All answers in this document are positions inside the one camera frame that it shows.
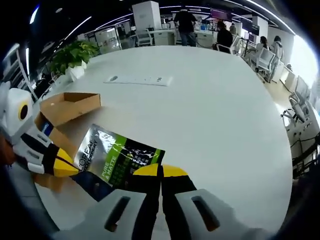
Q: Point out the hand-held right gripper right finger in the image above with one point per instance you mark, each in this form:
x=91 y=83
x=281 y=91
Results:
x=175 y=185

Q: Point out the curved ceiling light strips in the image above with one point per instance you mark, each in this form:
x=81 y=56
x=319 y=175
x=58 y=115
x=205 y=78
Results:
x=35 y=15

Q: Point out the silver green soft item pouch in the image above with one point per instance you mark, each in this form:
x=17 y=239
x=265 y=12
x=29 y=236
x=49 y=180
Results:
x=112 y=150

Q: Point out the white table socket panel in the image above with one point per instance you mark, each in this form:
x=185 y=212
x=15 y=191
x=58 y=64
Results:
x=140 y=80

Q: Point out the row of white office chairs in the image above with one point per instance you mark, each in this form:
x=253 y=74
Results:
x=265 y=57

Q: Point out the potted green plant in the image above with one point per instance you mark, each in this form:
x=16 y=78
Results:
x=72 y=53

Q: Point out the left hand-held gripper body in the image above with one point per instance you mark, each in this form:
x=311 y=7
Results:
x=15 y=107

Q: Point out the purple wall screen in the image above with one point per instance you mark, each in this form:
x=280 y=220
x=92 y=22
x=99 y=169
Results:
x=221 y=14

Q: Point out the brown cardboard shoe box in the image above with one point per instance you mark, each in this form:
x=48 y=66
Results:
x=62 y=110

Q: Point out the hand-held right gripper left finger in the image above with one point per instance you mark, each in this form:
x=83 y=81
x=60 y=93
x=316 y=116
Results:
x=147 y=190

